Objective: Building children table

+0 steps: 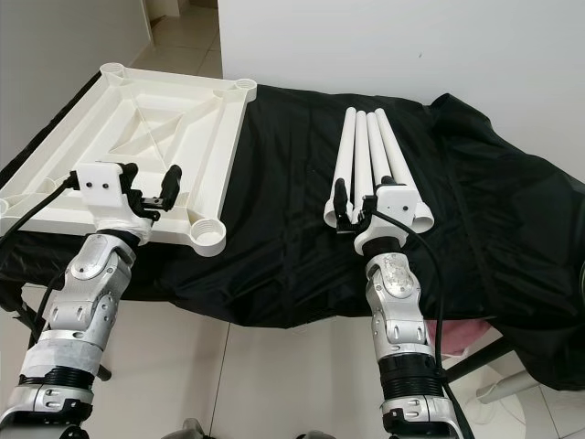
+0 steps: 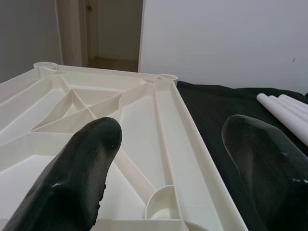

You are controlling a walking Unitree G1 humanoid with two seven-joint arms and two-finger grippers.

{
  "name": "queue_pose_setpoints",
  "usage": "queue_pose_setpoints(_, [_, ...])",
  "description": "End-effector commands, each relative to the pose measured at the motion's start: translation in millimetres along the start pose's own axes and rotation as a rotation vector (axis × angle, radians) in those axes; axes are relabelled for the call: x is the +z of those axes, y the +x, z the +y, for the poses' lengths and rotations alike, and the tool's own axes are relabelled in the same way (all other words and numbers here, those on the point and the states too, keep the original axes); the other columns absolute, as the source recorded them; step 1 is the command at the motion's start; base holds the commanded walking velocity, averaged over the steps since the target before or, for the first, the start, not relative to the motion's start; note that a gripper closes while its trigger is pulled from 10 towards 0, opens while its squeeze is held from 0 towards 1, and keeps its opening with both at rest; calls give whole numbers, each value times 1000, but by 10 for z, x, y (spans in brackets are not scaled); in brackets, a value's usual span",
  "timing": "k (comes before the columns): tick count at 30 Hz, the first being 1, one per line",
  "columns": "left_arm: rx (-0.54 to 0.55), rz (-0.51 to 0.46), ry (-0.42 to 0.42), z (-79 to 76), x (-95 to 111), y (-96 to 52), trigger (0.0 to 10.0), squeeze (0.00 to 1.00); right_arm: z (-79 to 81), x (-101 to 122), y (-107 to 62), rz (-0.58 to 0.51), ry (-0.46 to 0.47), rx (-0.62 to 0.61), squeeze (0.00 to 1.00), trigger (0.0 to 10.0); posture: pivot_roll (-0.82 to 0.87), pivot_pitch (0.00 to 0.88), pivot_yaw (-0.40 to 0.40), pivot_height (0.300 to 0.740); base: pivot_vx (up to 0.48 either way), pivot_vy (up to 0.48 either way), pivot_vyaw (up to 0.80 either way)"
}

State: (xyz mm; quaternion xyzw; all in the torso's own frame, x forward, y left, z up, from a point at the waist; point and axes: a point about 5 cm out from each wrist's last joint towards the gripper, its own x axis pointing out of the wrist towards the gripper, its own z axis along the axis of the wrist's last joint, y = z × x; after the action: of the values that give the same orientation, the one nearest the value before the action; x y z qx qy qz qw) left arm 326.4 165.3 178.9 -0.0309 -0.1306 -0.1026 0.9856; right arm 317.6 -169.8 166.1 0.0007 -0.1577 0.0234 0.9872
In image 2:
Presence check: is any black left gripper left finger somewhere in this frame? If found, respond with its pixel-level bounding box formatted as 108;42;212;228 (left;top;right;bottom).
0;116;123;231

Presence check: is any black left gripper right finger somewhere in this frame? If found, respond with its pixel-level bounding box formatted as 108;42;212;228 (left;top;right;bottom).
221;114;308;231

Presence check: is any white plastic table top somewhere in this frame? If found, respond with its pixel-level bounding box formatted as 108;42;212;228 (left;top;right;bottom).
0;62;248;231

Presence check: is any black table cloth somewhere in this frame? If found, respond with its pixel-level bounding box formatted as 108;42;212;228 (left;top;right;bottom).
177;80;308;231

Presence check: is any white door frame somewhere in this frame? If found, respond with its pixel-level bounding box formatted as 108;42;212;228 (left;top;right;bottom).
54;0;97;67

